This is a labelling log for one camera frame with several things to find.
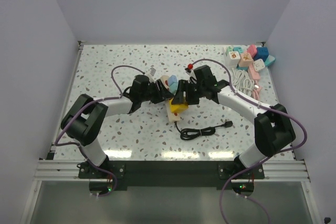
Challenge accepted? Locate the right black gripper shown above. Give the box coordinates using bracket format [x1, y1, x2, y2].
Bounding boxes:
[172, 79, 206, 105]

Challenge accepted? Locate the white cartoon cube adapter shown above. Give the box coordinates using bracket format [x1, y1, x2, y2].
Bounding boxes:
[225, 51, 240, 68]

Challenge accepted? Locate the light blue cube plug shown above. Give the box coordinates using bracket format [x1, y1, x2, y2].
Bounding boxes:
[167, 75, 178, 86]

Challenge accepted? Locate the aluminium front rail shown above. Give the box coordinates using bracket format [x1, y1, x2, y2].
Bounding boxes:
[33, 160, 310, 182]

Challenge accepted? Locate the white coiled cable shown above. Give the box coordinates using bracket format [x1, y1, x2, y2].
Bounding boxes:
[229, 67, 257, 96]

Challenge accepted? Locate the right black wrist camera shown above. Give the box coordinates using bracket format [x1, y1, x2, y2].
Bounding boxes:
[185, 64, 217, 89]

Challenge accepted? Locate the teal cube plug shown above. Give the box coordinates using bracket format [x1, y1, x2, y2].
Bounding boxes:
[169, 82, 179, 95]

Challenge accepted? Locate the white pink power strip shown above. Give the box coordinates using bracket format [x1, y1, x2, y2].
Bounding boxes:
[247, 59, 266, 81]

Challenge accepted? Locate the yellow cube plug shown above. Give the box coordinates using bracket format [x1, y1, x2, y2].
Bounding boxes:
[169, 99, 188, 114]

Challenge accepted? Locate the pink cube adapter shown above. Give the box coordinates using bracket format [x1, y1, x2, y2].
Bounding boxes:
[246, 45, 257, 58]

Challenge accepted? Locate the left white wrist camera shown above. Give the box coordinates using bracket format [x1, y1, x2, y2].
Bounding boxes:
[144, 67, 156, 82]

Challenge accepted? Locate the peach starfish cube adapter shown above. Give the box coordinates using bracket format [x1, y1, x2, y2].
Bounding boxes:
[237, 52, 254, 69]

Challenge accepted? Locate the beige red power strip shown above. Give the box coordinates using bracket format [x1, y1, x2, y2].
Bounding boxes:
[160, 75, 181, 123]

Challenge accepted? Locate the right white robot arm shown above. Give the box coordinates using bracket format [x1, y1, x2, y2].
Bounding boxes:
[172, 80, 296, 178]

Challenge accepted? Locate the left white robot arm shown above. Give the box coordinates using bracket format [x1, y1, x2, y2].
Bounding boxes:
[60, 74, 174, 178]

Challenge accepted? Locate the dark blue cube adapter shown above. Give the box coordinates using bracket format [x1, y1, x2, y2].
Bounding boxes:
[254, 47, 269, 62]

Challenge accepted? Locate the teal flat power strip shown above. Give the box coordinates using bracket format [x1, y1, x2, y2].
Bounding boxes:
[264, 55, 276, 67]

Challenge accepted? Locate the white green cube adapter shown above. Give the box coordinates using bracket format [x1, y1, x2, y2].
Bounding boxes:
[223, 46, 233, 58]

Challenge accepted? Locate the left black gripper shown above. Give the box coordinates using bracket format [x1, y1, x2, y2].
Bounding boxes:
[139, 79, 172, 104]

